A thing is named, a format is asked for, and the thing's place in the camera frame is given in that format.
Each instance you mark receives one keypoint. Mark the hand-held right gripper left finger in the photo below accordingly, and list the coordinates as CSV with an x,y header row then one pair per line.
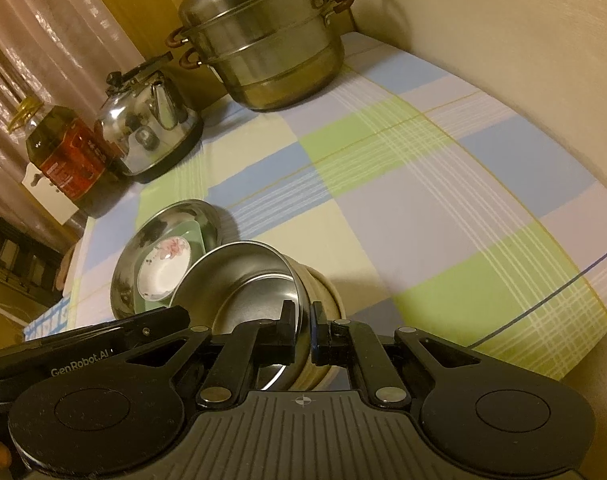
x,y
288,325

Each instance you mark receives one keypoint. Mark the cooking oil bottle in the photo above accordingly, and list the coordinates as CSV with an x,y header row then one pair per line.
x,y
68,160

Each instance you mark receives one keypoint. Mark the translucent curtain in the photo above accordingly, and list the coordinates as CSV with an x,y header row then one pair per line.
x,y
33,35

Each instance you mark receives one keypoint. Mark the stainless steel bowl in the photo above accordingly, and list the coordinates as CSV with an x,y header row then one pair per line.
x,y
233,285

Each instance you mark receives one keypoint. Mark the green square plate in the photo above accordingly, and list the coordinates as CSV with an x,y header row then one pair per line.
x,y
191,232

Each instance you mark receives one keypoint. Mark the blue white checkered cloth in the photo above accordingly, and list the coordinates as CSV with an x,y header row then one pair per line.
x,y
48,322

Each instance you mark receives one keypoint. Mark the black metal rack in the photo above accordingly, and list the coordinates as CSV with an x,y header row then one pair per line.
x,y
18,260

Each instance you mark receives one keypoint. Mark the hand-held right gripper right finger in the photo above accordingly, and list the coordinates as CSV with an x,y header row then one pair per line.
x,y
319,332

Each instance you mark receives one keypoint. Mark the stainless steel steamer pot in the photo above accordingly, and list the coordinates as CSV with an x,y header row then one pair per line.
x,y
268,45

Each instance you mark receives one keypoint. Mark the round stainless steel plate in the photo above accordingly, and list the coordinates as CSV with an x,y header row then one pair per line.
x,y
127,272

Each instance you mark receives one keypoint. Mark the white floral dish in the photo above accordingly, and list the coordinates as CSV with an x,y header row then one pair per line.
x,y
158,270

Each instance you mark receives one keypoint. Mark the stainless steel kettle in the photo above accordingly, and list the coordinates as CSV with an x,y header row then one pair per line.
x,y
143,130

